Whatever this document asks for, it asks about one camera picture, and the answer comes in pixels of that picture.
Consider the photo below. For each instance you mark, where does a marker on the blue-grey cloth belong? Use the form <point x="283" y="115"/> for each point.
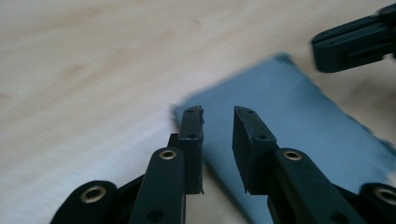
<point x="299" y="124"/>

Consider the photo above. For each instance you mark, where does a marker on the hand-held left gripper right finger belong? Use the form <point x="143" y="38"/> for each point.
<point x="286" y="183"/>

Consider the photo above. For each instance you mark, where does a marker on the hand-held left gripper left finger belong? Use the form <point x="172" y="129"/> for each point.
<point x="168" y="180"/>

